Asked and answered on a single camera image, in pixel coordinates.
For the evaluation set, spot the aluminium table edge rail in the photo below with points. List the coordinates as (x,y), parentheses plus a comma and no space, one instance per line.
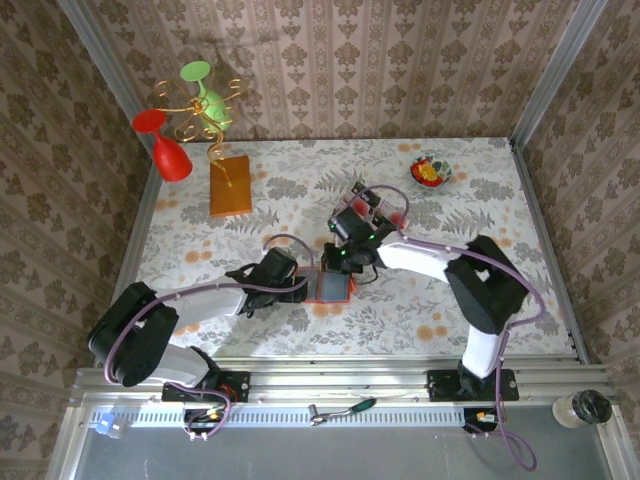
(137,235)
(542,235)

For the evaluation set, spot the red wine glass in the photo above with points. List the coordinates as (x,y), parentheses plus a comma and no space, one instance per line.
(172,160)

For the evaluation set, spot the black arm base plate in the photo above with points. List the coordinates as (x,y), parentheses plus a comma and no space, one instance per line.
(240,385)
(440,387)

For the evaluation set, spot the grey metal platform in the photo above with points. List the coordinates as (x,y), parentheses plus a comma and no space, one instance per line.
(350,455)

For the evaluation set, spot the red circle card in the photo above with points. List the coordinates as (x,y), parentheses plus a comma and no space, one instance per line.
(360,205)
(395,216)

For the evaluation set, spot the green wine glass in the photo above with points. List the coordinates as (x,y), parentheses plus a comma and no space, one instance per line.
(194,71)

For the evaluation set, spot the small patterned bowl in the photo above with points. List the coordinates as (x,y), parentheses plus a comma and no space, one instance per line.
(446,169)

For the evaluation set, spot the aluminium base beam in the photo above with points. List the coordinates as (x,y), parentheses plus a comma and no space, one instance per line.
(340,382)

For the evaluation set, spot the orange card holder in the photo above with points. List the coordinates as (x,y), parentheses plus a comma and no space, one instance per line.
(351,290)

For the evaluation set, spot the clear jar black lid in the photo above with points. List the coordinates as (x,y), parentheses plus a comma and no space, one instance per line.
(582,410)

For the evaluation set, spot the red yellow fruit pieces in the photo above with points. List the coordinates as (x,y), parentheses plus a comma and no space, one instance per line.
(427,171)

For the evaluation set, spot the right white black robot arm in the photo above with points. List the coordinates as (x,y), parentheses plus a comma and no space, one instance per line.
(415,257)

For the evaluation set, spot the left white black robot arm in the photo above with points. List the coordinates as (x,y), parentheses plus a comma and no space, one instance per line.
(210,302)

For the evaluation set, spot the aluminium frame post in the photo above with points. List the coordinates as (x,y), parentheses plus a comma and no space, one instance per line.
(555,70)
(112,75)

